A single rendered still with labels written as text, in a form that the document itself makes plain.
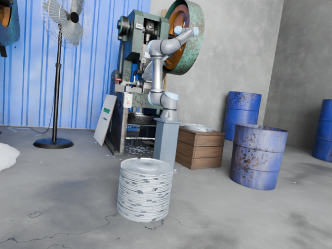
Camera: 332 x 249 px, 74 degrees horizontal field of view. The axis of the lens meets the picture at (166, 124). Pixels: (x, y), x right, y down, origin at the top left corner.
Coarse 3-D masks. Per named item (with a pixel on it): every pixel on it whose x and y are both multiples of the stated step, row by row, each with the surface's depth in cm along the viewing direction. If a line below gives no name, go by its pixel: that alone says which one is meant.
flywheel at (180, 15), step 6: (180, 6) 249; (186, 6) 237; (174, 12) 263; (180, 12) 255; (186, 12) 236; (174, 18) 269; (180, 18) 255; (186, 18) 243; (174, 24) 269; (180, 24) 255; (186, 24) 242; (180, 48) 255; (174, 54) 264; (180, 54) 243; (168, 60) 278; (174, 60) 263; (168, 66) 269; (174, 66) 255
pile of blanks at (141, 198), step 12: (120, 180) 119; (132, 180) 112; (144, 180) 111; (156, 180) 110; (168, 180) 116; (120, 192) 118; (132, 192) 110; (144, 192) 110; (156, 192) 111; (168, 192) 118; (120, 204) 118; (132, 204) 112; (144, 204) 110; (156, 204) 112; (168, 204) 122; (132, 216) 111; (144, 216) 111; (156, 216) 115
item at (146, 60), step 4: (144, 44) 238; (144, 48) 238; (144, 52) 239; (144, 56) 240; (148, 56) 242; (144, 60) 239; (148, 60) 242; (140, 64) 240; (144, 64) 238; (148, 64) 240; (140, 68) 240; (144, 68) 239
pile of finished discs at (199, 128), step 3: (186, 126) 221; (189, 126) 217; (192, 126) 215; (195, 126) 222; (198, 126) 221; (201, 126) 224; (204, 126) 227; (207, 126) 236; (192, 129) 215; (195, 129) 213; (198, 129) 216; (201, 129) 213; (204, 129) 213; (207, 129) 218; (210, 129) 217
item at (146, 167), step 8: (128, 160) 130; (136, 160) 132; (144, 160) 134; (152, 160) 136; (128, 168) 116; (136, 168) 117; (144, 168) 117; (152, 168) 118; (160, 168) 122; (168, 168) 123
